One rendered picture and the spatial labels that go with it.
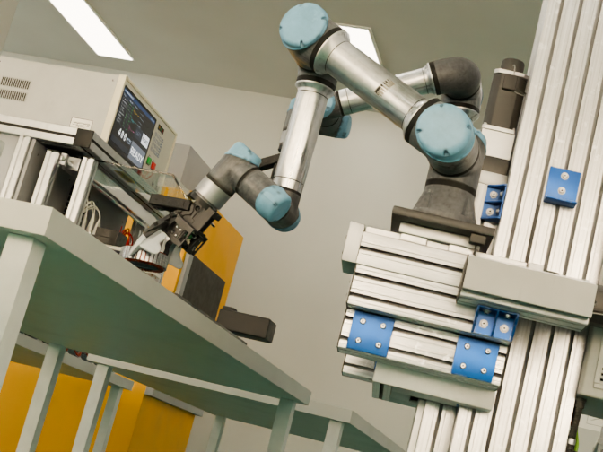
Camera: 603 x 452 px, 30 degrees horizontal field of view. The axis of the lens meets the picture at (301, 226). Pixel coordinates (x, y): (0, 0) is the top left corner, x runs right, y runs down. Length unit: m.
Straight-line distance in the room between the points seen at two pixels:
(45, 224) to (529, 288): 0.99
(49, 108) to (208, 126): 5.93
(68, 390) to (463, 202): 4.50
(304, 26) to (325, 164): 6.05
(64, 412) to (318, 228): 2.68
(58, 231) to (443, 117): 0.88
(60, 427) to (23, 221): 4.83
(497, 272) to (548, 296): 0.11
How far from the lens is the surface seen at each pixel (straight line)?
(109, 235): 2.91
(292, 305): 8.33
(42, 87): 3.08
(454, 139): 2.38
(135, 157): 3.12
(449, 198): 2.48
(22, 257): 1.94
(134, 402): 6.56
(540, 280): 2.33
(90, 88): 3.02
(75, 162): 2.88
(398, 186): 8.44
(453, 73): 3.16
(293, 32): 2.56
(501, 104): 2.85
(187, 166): 7.12
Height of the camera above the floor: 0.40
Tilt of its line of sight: 13 degrees up
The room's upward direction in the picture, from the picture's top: 15 degrees clockwise
